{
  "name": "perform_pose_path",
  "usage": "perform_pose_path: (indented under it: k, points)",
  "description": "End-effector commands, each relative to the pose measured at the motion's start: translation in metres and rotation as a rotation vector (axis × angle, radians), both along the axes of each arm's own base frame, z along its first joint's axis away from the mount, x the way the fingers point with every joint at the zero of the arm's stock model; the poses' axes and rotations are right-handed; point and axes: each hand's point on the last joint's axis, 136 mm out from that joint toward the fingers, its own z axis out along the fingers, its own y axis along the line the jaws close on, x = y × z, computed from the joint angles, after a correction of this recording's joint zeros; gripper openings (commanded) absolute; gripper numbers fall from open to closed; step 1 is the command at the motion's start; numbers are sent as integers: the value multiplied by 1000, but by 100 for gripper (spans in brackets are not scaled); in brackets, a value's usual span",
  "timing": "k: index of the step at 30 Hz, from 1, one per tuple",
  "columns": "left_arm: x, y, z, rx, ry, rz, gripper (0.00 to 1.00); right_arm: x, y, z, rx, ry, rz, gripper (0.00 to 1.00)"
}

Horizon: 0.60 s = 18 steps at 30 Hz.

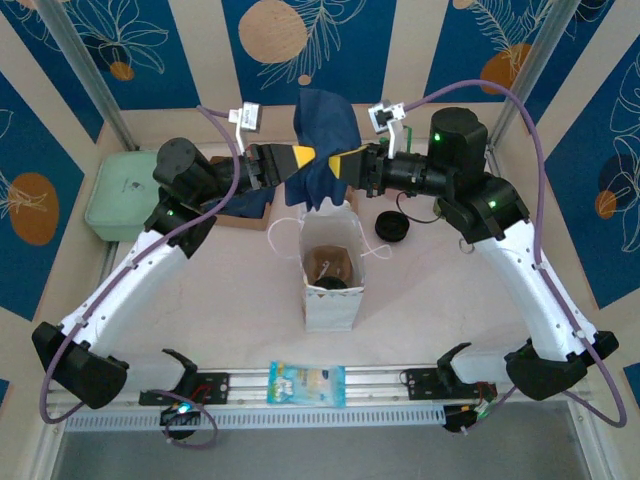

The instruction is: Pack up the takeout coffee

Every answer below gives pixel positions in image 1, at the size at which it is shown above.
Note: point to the dark blue paper napkin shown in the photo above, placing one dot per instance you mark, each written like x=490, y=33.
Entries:
x=325, y=125

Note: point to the white paper straw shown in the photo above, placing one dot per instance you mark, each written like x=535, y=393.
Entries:
x=326, y=265

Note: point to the cartoon print paper bag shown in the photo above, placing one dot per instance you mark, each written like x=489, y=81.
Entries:
x=330, y=310

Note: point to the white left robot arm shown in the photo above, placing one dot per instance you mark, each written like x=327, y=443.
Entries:
x=125, y=285

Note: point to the green wrapped straw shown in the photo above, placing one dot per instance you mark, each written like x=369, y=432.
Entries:
x=408, y=137

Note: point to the cardboard tray with blue cloth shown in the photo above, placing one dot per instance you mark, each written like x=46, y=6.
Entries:
x=252, y=205

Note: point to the green white paper cup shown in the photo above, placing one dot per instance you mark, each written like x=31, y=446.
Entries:
x=441, y=207

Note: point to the stack of black cup lids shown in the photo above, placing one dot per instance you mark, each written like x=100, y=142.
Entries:
x=391, y=227

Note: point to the mint green zip case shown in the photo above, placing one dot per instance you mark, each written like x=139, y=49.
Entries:
x=115, y=200

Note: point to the wrapped straws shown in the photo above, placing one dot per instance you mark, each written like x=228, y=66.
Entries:
x=530, y=70

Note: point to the blue yellow snack packet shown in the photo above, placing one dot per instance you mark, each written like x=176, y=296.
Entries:
x=307, y=384

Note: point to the black controller box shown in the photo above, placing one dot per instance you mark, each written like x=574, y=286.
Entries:
x=452, y=421
x=180, y=424

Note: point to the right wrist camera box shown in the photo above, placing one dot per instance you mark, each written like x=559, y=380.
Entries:
x=380, y=117

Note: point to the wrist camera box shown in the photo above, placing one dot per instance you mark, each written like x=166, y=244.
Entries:
x=247, y=117
x=380, y=117

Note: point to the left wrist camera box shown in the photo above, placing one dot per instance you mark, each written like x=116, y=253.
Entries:
x=247, y=117

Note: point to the aluminium frame post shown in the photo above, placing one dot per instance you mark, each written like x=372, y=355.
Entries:
x=85, y=65

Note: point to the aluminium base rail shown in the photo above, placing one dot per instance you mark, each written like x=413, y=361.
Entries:
x=375, y=382

